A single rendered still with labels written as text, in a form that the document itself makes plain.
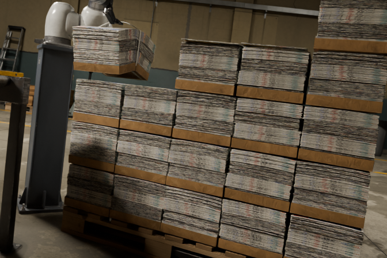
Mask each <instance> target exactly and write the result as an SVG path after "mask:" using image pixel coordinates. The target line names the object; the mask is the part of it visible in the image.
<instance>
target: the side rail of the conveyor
mask: <svg viewBox="0 0 387 258"><path fill-rule="evenodd" d="M8 77H9V78H10V84H9V85H8V86H0V101H2V102H7V103H16V104H28V100H29V90H30V83H31V79H30V78H24V77H11V76H8Z"/></svg>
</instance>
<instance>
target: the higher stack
mask: <svg viewBox="0 0 387 258"><path fill-rule="evenodd" d="M316 38H325V39H346V40H366V41H386V42H387V0H321V2H320V12H319V15H318V34H317V36H316ZM312 60H313V61H312V68H311V76H310V85H309V92H308V94H315V95H321V96H331V97H342V98H352V99H358V100H369V101H379V102H382V101H383V100H384V97H385V95H384V93H386V91H385V86H386V82H387V53H379V52H362V51H345V50H328V49H318V48H314V52H313V59H312ZM368 113H372V114H375V113H376V112H366V111H357V110H352V109H342V108H332V107H324V106H318V105H310V106H305V109H304V115H303V116H304V117H303V119H304V121H303V132H302V136H301V141H300V144H301V145H300V149H306V150H313V151H320V152H324V153H331V154H337V155H343V156H348V157H354V158H360V159H364V160H371V161H374V159H375V156H374V154H375V148H376V143H377V141H378V139H377V138H378V132H379V129H377V128H378V124H379V122H378V121H379V120H378V118H379V116H378V115H372V114H368ZM295 172H296V174H295V184H294V193H293V196H294V197H293V199H292V203H296V204H302V205H305V206H310V207H315V208H320V209H324V210H329V211H334V212H337V213H342V214H348V215H353V216H356V217H362V218H364V217H365V215H366V212H367V211H366V209H367V208H368V206H367V201H368V197H369V188H370V187H369V184H370V179H371V175H370V171H366V170H360V169H354V168H348V167H344V166H337V165H331V164H325V163H321V162H315V161H309V160H303V159H298V160H297V170H296V171H295ZM290 220H291V221H290V226H289V232H288V237H287V240H286V246H285V255H284V256H286V257H290V258H359V257H360V252H361V246H362V243H363V234H364V232H363V229H362V228H358V227H353V226H348V225H344V224H341V223H336V222H331V221H326V220H322V219H317V218H312V217H307V216H304V215H299V214H295V213H291V219H290Z"/></svg>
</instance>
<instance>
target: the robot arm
mask: <svg viewBox="0 0 387 258"><path fill-rule="evenodd" d="M112 5H113V0H89V3H88V6H86V7H85V8H84V9H83V11H82V13H81V14H78V13H76V12H74V8H73V7H72V6H71V5H69V4H68V3H64V2H55V3H53V5H52V6H51V7H50V9H49V11H48V14H47V16H46V21H45V37H44V39H35V41H34V42H35V43H37V44H46V45H53V46H57V47H64V48H71V49H74V47H73V46H71V39H72V38H73V35H72V34H73V30H72V29H73V28H72V27H73V26H101V25H103V24H106V23H108V22H109V24H106V25H104V26H101V27H107V28H113V27H112V24H119V25H123V23H122V22H121V21H119V20H118V19H117V18H115V15H114V12H113V7H112ZM104 8H105V9H104Z"/></svg>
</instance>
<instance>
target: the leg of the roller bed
mask: <svg viewBox="0 0 387 258"><path fill-rule="evenodd" d="M26 106H27V104H16V103H11V110H10V121H9V133H8V139H7V151H6V162H5V174H4V180H3V192H2V203H1V215H0V248H1V249H8V248H10V247H11V246H12V245H13V237H14V226H15V220H16V209H17V198H18V186H19V180H20V169H21V157H22V146H23V140H24V128H25V117H26Z"/></svg>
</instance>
